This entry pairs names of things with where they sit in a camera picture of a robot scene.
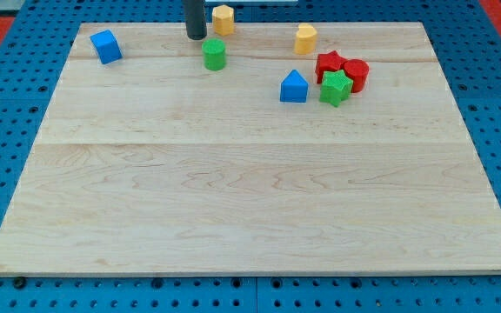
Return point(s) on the yellow hexagon block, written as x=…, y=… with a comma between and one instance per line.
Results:
x=223, y=20

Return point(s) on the red cylinder block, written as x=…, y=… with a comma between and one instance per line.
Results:
x=357, y=70

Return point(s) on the blue cube block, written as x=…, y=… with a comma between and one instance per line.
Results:
x=106, y=46

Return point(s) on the blue triangle house block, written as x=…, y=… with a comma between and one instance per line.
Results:
x=294, y=88

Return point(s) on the red star block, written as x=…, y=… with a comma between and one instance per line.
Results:
x=330, y=61

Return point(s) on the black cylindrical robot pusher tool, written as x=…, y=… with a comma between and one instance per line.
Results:
x=195, y=21

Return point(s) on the light wooden board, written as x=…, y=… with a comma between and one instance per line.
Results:
x=153, y=165

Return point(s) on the green cylinder block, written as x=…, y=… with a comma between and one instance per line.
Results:
x=214, y=54

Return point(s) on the yellow heart block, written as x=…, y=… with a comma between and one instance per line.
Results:
x=305, y=39

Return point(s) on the green star block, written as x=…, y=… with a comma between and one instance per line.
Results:
x=335, y=88

